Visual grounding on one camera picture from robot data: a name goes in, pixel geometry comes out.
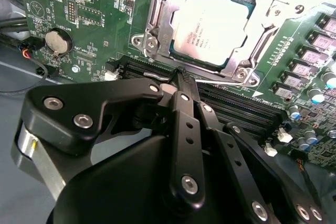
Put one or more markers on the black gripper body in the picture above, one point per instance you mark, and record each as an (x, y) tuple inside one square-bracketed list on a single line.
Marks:
[(118, 187)]

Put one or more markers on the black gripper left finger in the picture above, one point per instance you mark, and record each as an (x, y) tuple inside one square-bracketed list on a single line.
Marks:
[(78, 98)]

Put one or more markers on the metal socket cover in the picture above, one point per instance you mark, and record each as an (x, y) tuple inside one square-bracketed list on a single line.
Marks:
[(166, 22)]

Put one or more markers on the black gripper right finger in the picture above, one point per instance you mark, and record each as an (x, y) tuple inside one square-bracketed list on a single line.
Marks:
[(244, 182)]

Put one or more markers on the silver CPU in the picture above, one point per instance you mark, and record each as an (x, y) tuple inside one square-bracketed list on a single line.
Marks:
[(210, 24)]

